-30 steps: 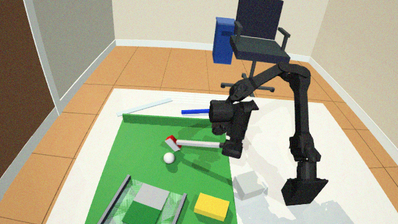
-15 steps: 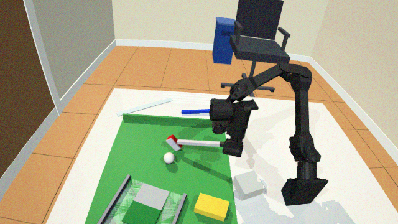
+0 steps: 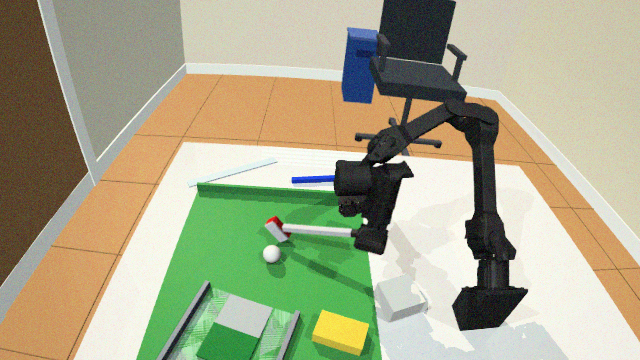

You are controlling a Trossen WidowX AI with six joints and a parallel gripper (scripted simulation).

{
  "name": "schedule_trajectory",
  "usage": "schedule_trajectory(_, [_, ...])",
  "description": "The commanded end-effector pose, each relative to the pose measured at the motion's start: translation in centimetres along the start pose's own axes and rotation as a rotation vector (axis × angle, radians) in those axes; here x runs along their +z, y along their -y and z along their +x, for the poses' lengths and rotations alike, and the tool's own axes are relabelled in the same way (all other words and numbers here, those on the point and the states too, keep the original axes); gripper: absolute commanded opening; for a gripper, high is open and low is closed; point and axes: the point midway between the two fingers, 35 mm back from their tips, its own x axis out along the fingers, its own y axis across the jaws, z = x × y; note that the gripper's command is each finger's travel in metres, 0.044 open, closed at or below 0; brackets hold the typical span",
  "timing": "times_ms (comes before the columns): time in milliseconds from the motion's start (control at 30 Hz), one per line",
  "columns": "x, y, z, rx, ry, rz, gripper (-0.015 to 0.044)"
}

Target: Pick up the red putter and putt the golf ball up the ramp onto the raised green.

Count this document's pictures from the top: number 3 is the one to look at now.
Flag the white golf ball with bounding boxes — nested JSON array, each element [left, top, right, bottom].
[[263, 245, 281, 263]]

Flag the white cube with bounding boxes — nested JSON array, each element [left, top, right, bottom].
[[374, 274, 426, 323]]

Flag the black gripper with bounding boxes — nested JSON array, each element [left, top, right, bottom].
[[354, 190, 398, 255]]

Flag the red putter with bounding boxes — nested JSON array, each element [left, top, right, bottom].
[[265, 216, 358, 242]]

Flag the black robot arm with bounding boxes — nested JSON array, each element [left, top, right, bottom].
[[333, 99, 516, 291]]

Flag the yellow rectangular block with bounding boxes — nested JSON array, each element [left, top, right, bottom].
[[312, 310, 369, 356]]

